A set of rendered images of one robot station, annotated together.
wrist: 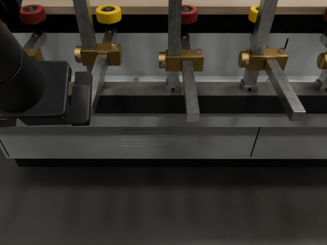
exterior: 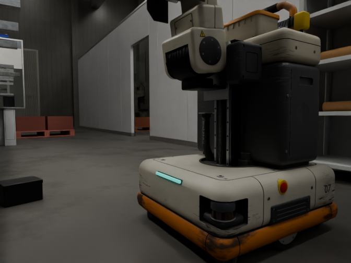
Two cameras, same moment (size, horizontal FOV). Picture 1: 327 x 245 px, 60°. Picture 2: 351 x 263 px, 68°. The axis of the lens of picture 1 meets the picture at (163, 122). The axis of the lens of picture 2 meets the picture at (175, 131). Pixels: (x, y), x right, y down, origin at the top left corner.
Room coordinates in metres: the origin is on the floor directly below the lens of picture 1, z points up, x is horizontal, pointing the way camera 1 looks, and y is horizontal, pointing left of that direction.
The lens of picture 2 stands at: (0.54, 0.80, 0.49)
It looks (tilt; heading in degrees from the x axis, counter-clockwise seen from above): 3 degrees down; 238
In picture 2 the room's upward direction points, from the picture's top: straight up
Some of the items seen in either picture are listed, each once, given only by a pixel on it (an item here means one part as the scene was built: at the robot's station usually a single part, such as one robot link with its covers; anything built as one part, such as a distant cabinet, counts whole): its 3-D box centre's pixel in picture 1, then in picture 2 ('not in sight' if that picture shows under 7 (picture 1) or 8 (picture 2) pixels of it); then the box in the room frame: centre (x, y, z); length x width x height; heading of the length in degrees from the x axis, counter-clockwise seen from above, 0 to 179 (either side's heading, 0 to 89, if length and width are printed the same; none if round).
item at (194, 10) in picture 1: (184, 24); not in sight; (0.92, -0.07, 0.85); 0.08 x 0.08 x 0.11
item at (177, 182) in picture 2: not in sight; (230, 187); (-0.30, -0.06, 0.16); 0.67 x 0.64 x 0.25; 0
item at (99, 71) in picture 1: (101, 63); not in sight; (0.73, 0.18, 0.82); 0.43 x 0.03 x 0.04; 0
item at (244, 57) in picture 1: (262, 59); not in sight; (0.77, -0.30, 0.81); 0.14 x 0.06 x 0.05; 90
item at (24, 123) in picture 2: not in sight; (42, 126); (-0.09, -6.34, 0.24); 1.34 x 0.97 x 0.48; 1
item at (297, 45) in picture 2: not in sight; (245, 94); (-0.39, -0.06, 0.59); 0.55 x 0.34 x 0.83; 90
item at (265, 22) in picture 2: not in sight; (249, 33); (-0.41, -0.06, 0.87); 0.23 x 0.15 x 0.11; 90
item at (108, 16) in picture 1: (110, 24); not in sight; (0.92, 0.18, 0.85); 0.08 x 0.08 x 0.11
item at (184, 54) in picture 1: (180, 60); not in sight; (0.77, -0.05, 0.80); 0.14 x 0.06 x 0.05; 90
